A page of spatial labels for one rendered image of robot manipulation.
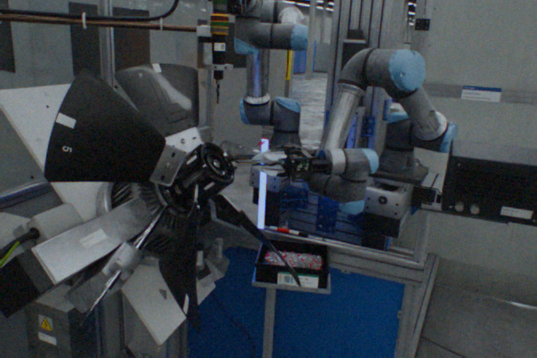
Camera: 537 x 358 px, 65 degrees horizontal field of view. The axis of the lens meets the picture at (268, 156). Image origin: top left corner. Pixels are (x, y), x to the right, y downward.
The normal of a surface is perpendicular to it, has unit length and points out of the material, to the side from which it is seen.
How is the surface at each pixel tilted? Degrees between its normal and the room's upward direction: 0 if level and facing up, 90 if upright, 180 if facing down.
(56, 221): 50
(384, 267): 90
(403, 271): 90
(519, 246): 90
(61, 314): 90
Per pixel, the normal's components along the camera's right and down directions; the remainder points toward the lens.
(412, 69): 0.62, 0.16
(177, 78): 0.29, -0.59
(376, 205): -0.46, 0.21
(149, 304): 0.75, -0.51
